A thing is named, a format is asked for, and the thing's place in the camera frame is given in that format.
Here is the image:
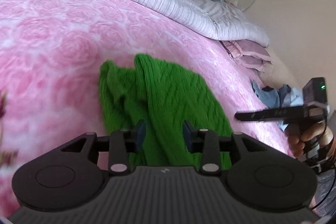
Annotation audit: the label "person's right forearm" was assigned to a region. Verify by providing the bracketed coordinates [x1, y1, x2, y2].
[322, 135, 336, 163]

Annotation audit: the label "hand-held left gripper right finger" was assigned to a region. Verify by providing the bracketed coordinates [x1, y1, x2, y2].
[182, 119, 265, 174]

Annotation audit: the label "person's right hand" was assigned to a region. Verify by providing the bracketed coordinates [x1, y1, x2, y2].
[285, 120, 334, 159]

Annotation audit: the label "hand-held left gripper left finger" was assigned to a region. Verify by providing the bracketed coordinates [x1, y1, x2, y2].
[60, 119, 146, 175]

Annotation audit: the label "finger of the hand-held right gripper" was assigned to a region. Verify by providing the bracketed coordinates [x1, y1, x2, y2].
[235, 107, 306, 122]

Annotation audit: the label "blue jeans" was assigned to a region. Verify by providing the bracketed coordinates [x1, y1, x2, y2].
[252, 80, 290, 107]

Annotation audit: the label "pink pillow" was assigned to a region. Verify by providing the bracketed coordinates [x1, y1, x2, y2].
[231, 55, 273, 72]
[220, 40, 271, 62]

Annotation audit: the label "pink rose-patterned blanket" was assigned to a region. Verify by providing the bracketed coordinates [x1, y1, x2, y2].
[0, 0, 292, 219]

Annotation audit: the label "green knit sweater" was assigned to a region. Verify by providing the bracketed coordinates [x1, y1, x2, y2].
[98, 53, 234, 170]

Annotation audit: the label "light blue garment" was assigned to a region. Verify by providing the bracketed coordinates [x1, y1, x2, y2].
[278, 88, 303, 130]

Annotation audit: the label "grey plastic sheet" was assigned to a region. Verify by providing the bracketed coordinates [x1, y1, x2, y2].
[312, 169, 336, 216]

